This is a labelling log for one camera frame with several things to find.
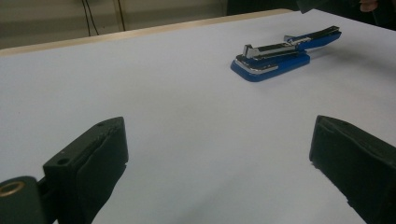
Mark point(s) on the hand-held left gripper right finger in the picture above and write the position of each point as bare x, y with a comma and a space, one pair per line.
358, 161

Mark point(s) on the black curtain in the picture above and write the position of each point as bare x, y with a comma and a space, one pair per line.
261, 6

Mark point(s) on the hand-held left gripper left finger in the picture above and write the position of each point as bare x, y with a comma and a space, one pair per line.
87, 168

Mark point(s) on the blue stapler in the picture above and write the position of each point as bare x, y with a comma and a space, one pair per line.
274, 60

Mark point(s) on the white board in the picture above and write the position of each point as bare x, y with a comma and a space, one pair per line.
186, 109

